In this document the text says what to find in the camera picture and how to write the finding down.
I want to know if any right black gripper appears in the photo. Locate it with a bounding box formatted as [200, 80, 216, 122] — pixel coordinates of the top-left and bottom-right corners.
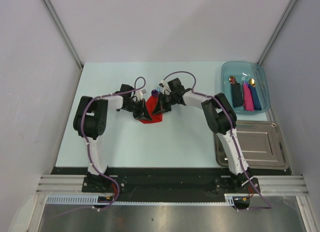
[152, 92, 177, 116]

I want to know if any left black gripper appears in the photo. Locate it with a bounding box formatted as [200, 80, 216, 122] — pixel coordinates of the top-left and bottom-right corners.
[122, 98, 152, 122]

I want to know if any purple metal spoon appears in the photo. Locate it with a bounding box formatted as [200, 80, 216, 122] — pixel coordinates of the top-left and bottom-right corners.
[151, 89, 158, 98]

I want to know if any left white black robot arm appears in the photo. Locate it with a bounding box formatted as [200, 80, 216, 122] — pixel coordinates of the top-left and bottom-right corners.
[73, 84, 152, 192]

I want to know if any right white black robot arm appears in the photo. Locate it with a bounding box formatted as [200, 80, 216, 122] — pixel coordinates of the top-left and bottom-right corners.
[152, 78, 260, 194]

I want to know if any black rolled napkin bundle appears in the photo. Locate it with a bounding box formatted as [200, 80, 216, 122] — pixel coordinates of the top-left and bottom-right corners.
[229, 75, 244, 108]

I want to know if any pink rolled napkin bundle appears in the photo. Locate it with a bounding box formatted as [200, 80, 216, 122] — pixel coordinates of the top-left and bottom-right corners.
[242, 80, 255, 111]

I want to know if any navy rolled napkin bundle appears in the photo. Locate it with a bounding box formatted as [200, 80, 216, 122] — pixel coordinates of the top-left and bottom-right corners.
[249, 78, 262, 111]

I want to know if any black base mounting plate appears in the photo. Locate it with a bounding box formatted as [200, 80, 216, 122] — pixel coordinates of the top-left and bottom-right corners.
[81, 168, 261, 205]

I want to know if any blue transparent plastic bin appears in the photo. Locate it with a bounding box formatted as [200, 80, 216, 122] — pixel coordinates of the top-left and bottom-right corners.
[221, 61, 271, 116]

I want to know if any stainless steel tray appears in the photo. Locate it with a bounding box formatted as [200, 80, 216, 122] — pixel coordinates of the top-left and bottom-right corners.
[214, 120, 288, 171]

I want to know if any white slotted cable duct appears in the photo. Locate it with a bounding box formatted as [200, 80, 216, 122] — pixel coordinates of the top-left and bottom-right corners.
[46, 195, 235, 206]

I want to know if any aluminium rail profile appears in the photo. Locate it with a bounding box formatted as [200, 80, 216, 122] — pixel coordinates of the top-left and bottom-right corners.
[36, 174, 309, 196]

